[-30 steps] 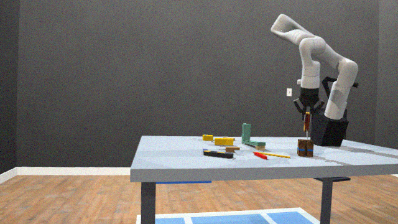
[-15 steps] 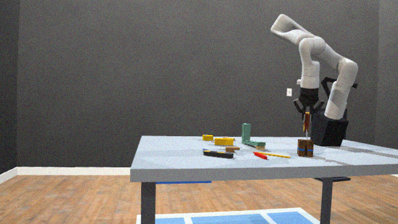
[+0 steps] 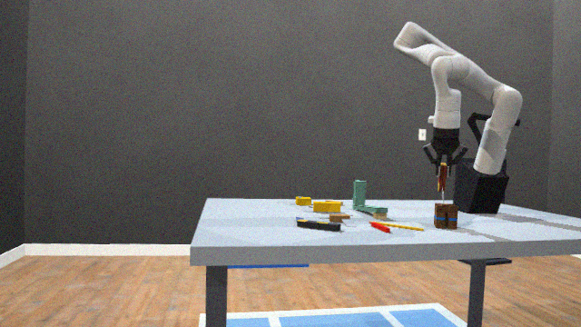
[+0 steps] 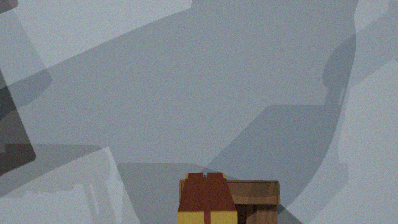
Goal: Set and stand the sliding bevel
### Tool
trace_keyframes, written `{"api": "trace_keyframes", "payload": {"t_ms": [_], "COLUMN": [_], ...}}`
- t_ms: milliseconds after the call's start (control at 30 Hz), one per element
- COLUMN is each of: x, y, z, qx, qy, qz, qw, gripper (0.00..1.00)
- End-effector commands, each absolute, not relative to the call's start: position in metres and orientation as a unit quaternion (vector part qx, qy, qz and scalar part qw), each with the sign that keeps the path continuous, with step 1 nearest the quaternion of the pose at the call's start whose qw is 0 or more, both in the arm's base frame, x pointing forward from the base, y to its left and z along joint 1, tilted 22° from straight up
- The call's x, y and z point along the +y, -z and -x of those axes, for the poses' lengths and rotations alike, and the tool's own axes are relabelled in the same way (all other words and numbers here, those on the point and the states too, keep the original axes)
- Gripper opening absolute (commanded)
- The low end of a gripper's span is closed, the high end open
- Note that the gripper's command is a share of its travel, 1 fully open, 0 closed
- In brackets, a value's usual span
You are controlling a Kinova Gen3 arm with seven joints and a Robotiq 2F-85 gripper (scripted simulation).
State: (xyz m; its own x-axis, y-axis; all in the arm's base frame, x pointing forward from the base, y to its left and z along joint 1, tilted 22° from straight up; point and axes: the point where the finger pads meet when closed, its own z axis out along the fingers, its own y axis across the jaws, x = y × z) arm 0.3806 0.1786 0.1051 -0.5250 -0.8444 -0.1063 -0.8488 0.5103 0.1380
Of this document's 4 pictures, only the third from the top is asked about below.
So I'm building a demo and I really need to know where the red rectangular bar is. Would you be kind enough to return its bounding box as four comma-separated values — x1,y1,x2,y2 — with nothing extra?
371,223,390,233

